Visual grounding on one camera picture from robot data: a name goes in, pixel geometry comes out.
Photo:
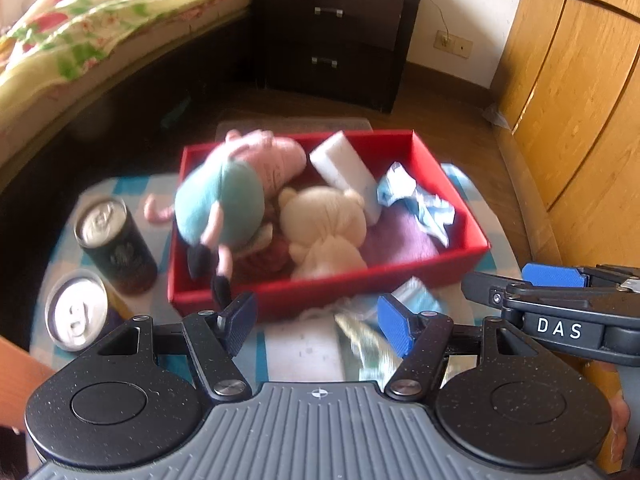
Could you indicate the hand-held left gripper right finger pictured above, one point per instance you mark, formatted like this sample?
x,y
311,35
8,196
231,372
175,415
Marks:
x,y
395,325

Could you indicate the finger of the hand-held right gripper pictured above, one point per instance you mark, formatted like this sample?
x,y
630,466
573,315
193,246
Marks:
x,y
487,292
550,275

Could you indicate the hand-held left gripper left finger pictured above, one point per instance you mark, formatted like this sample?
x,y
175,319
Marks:
x,y
240,320

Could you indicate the blue face mask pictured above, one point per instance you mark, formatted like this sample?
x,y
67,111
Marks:
x,y
420,295

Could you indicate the red cardboard box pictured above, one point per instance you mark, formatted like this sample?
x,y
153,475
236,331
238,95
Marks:
x,y
290,300

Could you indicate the purple cloth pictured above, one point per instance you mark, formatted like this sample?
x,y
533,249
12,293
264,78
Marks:
x,y
395,240

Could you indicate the pink pig plush toy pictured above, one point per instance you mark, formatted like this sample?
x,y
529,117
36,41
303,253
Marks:
x,y
225,195

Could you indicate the cream plush toy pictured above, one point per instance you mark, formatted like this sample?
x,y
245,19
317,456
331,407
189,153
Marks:
x,y
320,220

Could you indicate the blue white wrapper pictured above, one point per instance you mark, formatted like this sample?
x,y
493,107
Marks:
x,y
400,185

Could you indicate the white sponge block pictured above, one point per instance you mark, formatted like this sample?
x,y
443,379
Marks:
x,y
340,160

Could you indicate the person's right hand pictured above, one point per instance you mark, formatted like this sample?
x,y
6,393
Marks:
x,y
621,430

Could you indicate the clear plastic wrapper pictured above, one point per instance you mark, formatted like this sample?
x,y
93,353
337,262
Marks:
x,y
360,340

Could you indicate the black coffee can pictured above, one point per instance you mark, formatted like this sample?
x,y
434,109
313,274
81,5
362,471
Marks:
x,y
120,255

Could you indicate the purple drink can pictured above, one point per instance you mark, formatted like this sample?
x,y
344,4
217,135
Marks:
x,y
75,310

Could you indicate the white paper scrap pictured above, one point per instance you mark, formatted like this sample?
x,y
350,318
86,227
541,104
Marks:
x,y
496,117

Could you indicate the wooden wardrobe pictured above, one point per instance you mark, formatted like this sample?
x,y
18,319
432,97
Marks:
x,y
575,110

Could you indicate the dark wooden bed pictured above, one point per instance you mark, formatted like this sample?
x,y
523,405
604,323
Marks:
x,y
125,95

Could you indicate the dark wooden nightstand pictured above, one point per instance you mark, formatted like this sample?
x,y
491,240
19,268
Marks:
x,y
350,75

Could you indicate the floral quilt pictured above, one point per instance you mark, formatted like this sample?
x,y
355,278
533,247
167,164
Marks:
x,y
75,25

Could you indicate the wall socket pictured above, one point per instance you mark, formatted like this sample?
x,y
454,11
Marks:
x,y
452,44

